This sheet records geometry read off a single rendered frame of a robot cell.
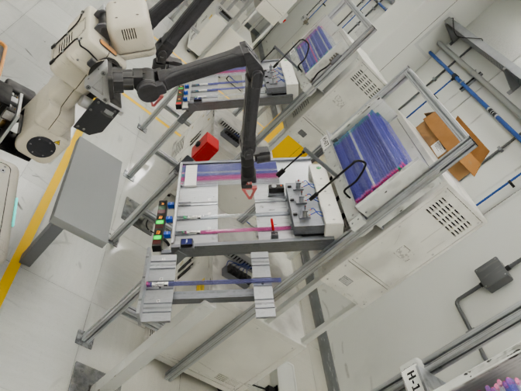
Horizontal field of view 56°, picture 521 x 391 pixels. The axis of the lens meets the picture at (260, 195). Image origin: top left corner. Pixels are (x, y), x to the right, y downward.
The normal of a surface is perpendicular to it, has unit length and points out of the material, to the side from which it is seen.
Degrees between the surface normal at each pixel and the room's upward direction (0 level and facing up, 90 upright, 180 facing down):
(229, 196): 90
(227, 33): 90
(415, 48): 90
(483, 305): 90
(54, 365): 0
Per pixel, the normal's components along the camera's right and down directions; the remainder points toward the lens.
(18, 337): 0.69, -0.62
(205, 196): 0.00, -0.81
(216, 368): 0.07, 0.58
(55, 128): 0.24, 0.69
